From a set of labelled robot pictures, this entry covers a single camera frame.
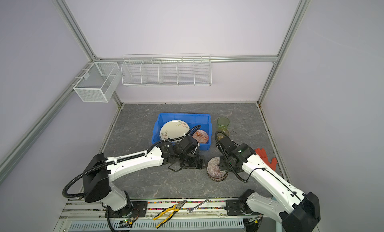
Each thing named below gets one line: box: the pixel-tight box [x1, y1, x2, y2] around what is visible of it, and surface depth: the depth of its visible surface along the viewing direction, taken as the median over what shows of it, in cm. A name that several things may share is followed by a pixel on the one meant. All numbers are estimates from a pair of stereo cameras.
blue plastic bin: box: [152, 113, 213, 150], surface depth 103 cm
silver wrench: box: [187, 197, 211, 215], surface depth 77 cm
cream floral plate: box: [159, 119, 190, 141], surface depth 103 cm
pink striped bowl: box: [206, 157, 229, 182], surface depth 82 cm
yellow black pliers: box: [152, 199, 187, 229], surface depth 74 cm
